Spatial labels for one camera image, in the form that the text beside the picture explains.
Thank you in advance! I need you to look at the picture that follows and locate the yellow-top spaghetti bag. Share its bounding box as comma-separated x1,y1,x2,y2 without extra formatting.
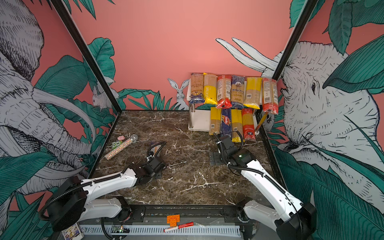
244,77,262,110

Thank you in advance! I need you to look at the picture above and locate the white perforated cable tray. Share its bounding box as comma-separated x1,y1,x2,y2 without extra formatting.
80,224,242,237

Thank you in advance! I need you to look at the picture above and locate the red white marker pen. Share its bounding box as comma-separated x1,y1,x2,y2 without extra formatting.
164,222,195,233

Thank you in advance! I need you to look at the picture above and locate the blue-bottom spaghetti bag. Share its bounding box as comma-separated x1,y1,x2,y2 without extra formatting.
190,73,205,104

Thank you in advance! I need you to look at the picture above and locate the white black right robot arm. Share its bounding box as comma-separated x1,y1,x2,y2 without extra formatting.
212,134,317,240

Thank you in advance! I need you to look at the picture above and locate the yellow-end spaghetti bag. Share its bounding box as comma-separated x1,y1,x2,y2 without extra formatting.
203,73,218,105

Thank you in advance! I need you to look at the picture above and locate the white two-tier shelf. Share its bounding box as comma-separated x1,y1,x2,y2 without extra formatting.
186,78,278,133

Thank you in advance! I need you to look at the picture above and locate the orange plastic block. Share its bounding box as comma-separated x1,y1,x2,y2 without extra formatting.
167,215,180,227

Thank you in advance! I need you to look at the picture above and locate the clear blue-end spaghetti bag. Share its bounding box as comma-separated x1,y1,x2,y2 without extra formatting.
148,142,164,156

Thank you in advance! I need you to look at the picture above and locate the plain yellow spaghetti bag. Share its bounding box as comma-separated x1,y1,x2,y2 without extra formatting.
231,109,243,143

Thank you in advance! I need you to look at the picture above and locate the blue Barilla spaghetti box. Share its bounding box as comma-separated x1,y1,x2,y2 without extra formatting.
221,109,232,136

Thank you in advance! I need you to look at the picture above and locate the card box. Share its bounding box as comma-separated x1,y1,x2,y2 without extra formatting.
62,223,84,240

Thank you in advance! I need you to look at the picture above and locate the yellow label spaghetti bag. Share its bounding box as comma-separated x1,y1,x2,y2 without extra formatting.
209,107,222,135

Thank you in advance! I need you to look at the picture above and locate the glitter silver microphone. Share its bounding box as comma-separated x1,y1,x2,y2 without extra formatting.
104,134,139,160

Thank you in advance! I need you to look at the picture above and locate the blue portrait spaghetti bag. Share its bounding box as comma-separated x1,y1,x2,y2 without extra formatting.
231,75,246,109

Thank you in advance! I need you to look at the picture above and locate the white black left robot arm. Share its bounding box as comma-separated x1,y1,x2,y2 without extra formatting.
39,156,167,232

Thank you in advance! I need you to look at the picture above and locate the red double spaghetti bag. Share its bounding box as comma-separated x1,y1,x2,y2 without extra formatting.
263,78,279,115

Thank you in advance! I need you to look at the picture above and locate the red yellow narrow spaghetti bag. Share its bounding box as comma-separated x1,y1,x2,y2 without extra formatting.
242,108,256,141

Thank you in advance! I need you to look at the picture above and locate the green number toy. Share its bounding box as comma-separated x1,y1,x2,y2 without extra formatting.
112,141,123,150

